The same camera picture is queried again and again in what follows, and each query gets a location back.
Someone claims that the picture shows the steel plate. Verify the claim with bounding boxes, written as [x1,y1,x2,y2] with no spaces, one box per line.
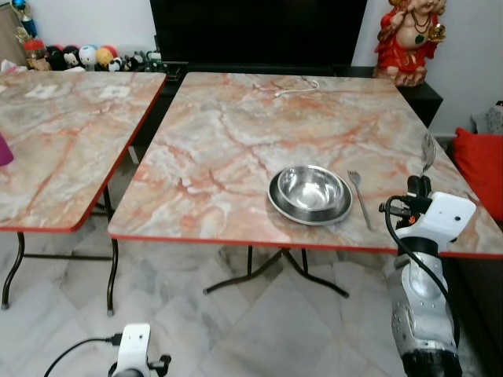
[268,167,354,227]

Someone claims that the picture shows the steel bowl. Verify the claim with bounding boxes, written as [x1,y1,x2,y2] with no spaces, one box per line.
[275,165,347,218]

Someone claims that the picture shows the large marble folding table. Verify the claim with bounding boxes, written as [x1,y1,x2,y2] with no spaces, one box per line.
[108,72,503,299]

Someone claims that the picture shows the red cushion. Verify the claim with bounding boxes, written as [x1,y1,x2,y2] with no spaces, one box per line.
[453,127,503,222]

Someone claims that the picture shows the red laughing Buddha statue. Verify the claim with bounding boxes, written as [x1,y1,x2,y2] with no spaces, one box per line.
[373,0,448,86]

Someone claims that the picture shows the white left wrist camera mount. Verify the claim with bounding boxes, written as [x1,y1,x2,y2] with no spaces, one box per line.
[116,323,152,375]

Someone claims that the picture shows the pink object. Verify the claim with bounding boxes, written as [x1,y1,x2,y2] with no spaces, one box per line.
[0,133,16,168]

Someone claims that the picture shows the black television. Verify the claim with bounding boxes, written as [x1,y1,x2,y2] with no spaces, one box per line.
[149,0,369,68]

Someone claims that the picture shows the orange yellow round toy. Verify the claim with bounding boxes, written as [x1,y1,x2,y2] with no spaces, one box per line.
[95,45,119,71]

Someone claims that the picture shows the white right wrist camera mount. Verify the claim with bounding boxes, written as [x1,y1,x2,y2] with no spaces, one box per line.
[396,192,478,253]

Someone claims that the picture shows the grey patterned cushion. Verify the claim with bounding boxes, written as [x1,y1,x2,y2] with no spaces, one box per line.
[471,108,503,137]

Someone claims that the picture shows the white cable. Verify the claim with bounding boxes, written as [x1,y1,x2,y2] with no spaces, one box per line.
[274,76,321,99]

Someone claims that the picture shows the small marble folding table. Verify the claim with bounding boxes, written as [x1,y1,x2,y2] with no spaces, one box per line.
[0,69,167,316]

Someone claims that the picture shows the black round plush toy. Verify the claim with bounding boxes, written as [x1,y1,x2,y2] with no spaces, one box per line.
[45,45,67,72]

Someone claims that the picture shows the blue hanging ornament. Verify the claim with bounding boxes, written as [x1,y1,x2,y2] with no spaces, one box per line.
[10,0,39,39]

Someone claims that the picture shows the white blue round toy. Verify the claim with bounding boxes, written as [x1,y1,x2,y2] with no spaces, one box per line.
[78,44,99,71]

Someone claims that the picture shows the steel fork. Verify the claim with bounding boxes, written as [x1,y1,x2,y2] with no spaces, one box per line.
[348,170,374,232]

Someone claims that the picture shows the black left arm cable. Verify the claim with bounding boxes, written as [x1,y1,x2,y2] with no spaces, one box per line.
[42,335,123,377]

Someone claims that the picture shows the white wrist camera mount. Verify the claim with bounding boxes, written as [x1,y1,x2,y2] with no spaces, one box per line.
[396,192,478,253]
[116,323,152,375]

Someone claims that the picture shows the red hat toy figure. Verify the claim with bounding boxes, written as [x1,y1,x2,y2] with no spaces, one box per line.
[22,38,50,72]

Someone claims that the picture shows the steel spoon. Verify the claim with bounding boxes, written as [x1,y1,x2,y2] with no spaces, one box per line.
[420,132,438,179]

